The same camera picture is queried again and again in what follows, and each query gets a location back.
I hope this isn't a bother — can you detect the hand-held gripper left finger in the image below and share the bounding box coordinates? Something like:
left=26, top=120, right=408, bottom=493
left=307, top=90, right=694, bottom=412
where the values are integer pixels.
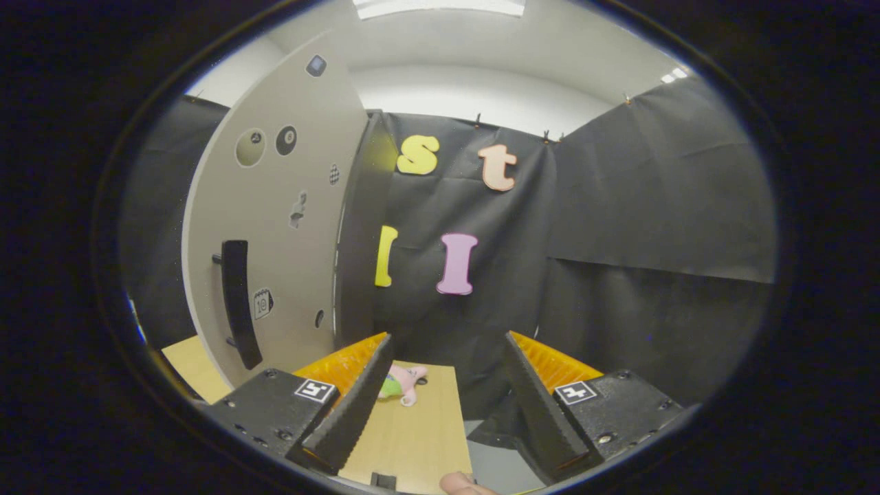
left=203, top=333, right=396, bottom=476

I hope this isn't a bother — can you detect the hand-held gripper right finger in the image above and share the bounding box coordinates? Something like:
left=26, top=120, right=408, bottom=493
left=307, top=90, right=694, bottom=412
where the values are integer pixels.
left=504, top=331, right=702, bottom=485

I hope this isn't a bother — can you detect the grey shoe cabinet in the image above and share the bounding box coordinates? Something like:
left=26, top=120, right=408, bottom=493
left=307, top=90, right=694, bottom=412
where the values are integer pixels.
left=333, top=110, right=398, bottom=350

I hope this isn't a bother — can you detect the white shoe cabinet door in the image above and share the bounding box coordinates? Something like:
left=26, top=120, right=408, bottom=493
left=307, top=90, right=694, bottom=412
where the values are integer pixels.
left=181, top=31, right=370, bottom=389

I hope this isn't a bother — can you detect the black door handle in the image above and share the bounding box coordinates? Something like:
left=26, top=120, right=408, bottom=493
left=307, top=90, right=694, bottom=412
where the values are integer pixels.
left=212, top=240, right=264, bottom=371

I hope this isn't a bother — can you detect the pink green plush toy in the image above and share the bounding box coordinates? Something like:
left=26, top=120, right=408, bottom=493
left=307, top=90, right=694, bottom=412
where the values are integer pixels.
left=377, top=364, right=428, bottom=407

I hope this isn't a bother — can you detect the black backdrop cloth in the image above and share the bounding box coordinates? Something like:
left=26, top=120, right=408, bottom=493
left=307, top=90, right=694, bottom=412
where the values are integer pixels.
left=117, top=69, right=778, bottom=448

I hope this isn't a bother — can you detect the long ceiling light panel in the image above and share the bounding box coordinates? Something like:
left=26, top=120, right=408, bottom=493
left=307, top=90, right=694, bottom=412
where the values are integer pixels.
left=352, top=0, right=527, bottom=20

